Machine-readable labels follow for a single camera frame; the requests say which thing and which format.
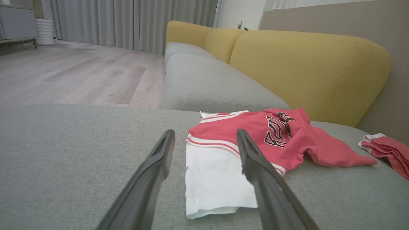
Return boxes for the grey pleated curtain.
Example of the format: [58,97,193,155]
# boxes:
[42,0,219,55]

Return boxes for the red shorts with white waistband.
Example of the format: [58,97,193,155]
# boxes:
[358,133,409,181]

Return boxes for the red jersey with black lettering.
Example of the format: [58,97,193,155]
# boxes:
[186,108,378,177]

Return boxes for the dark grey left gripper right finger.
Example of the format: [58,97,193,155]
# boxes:
[237,129,320,230]

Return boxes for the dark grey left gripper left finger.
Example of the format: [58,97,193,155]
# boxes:
[96,129,176,230]

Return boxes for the white ribbed cylinder appliance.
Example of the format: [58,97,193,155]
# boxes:
[36,19,55,46]

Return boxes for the yellow and grey sofa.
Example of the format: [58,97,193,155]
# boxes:
[0,42,409,230]

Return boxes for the yellow sofa back cushion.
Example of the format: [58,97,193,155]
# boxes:
[204,28,245,64]
[166,20,214,49]
[229,30,392,127]

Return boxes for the grey low cabinet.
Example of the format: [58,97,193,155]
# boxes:
[0,0,39,50]

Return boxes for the white garment with red trim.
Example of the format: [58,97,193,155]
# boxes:
[185,110,259,220]

